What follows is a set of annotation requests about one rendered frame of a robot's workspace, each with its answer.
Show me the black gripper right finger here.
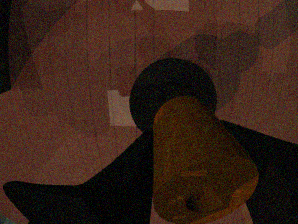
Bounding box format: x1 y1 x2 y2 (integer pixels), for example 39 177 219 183
220 120 298 224

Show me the orange knob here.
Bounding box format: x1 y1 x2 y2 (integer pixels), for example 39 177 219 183
153 96 259 224

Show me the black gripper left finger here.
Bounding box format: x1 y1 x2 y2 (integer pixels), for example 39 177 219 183
3 129 153 224

